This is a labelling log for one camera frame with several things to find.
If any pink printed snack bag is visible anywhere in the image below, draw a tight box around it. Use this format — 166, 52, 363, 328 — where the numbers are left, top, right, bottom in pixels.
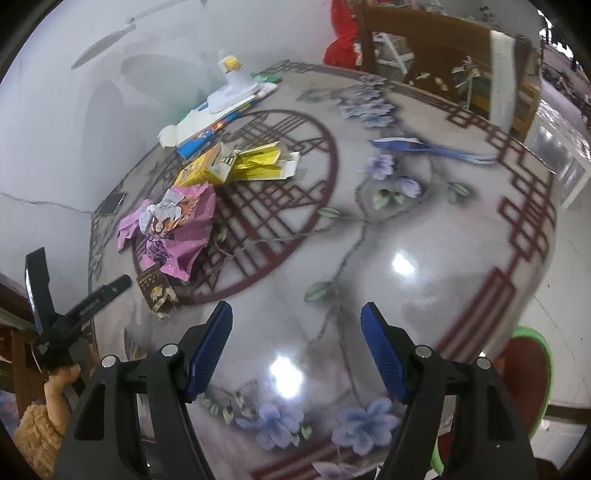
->
117, 182, 216, 282

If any green rimmed red trash bin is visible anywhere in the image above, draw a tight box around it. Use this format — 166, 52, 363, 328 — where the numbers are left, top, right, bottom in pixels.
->
430, 326, 554, 476

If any person's left hand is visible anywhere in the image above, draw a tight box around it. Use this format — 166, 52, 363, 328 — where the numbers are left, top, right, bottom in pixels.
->
44, 364, 81, 436

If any brown gold cigarette pack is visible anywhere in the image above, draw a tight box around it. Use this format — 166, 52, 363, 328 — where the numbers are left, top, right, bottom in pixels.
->
136, 265, 179, 320

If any black smartphone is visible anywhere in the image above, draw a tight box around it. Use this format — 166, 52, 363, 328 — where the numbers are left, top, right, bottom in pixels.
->
96, 192, 127, 216

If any yellow flattened carton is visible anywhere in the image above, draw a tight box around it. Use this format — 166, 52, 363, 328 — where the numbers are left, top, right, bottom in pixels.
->
173, 141, 301, 187

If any white paper booklet stack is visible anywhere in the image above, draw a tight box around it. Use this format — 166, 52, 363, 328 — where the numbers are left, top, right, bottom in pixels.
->
158, 74, 283, 160

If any white side table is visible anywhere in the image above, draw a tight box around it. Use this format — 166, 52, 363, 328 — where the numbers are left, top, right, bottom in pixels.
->
525, 99, 590, 210

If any red cloth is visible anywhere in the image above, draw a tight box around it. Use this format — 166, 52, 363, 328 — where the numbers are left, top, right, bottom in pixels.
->
324, 0, 363, 70

